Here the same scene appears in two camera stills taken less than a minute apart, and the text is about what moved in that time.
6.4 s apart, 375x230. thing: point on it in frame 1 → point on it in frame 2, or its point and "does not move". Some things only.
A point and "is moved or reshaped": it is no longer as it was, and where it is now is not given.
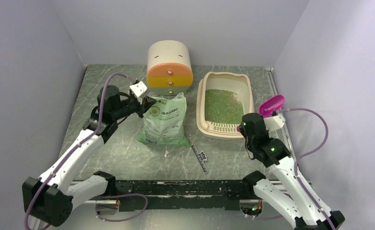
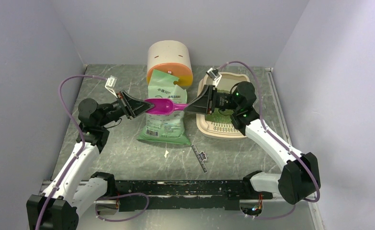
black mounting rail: x=180 y=194 does not move
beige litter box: x=222 y=98 does not move
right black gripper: x=242 y=129 → x=205 y=102
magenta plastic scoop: x=270 y=105 → x=164 y=106
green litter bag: x=164 y=123 is moved or reshaped
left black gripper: x=147 y=101 does not move
